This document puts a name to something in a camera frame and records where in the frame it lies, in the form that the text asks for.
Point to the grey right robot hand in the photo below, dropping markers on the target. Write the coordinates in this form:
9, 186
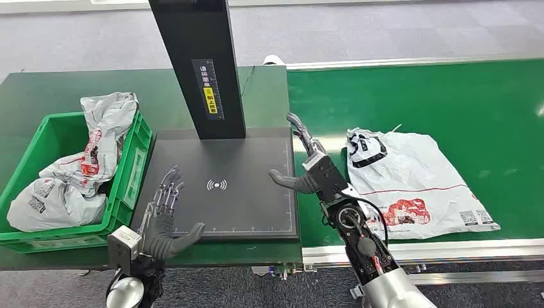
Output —
297, 183

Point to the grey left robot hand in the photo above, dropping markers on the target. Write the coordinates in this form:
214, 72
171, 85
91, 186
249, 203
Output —
159, 238

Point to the white package with red print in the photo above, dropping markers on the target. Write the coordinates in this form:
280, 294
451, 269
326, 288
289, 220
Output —
416, 178

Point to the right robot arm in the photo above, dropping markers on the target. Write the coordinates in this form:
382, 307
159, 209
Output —
374, 263

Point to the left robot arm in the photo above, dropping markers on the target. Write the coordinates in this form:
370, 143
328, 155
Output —
127, 291

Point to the black inbound scanner machine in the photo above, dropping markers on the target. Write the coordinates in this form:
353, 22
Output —
238, 200

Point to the low crumpled white package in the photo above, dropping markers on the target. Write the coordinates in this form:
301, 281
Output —
55, 208

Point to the tall crumpled white package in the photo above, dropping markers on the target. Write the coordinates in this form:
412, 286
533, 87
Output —
106, 127

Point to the white conveyor roller end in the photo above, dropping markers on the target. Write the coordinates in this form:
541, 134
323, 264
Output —
273, 60

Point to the green conveyor belt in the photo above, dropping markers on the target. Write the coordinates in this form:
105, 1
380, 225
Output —
425, 97

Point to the green plastic crate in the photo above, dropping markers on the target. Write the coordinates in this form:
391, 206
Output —
127, 178

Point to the metal brackets under table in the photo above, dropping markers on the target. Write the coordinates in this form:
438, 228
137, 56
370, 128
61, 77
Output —
282, 270

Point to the black yellow label sticker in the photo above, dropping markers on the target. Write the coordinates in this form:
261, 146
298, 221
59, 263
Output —
208, 89

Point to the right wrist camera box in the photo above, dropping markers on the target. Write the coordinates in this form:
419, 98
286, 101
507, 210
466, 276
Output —
325, 172

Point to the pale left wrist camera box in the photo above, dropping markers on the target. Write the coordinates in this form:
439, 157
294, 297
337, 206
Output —
122, 248

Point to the aluminium conveyor rail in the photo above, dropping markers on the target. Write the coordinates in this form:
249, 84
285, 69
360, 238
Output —
467, 251
403, 62

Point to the aluminium frame beam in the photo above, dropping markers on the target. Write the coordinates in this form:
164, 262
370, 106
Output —
476, 277

